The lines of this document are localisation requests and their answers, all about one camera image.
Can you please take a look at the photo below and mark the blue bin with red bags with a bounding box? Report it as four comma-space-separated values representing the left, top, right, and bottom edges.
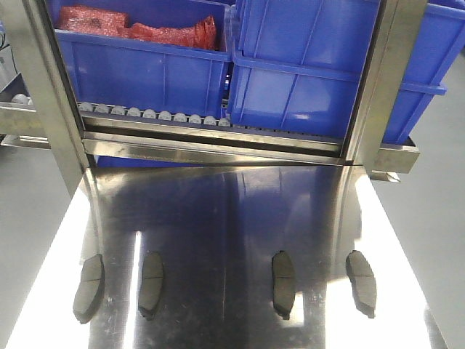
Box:
55, 1, 233, 118

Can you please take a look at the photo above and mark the upper stacked blue bin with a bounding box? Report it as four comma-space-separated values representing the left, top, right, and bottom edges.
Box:
235, 1, 464, 84

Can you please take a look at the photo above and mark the left red bubble wrap bag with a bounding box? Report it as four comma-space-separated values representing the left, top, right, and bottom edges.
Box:
57, 5, 129, 36

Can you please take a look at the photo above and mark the grey roller track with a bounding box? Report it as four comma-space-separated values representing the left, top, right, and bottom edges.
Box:
78, 102, 232, 127

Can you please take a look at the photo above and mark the lower right blue bin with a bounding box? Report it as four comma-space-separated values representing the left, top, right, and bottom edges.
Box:
227, 47, 448, 145

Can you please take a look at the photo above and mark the stainless steel rack frame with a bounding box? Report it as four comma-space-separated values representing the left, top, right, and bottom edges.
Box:
1, 1, 426, 193

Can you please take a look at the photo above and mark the dark brake pad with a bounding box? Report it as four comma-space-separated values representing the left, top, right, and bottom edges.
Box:
138, 252, 164, 320
272, 250, 296, 320
346, 250, 377, 319
73, 254, 105, 324

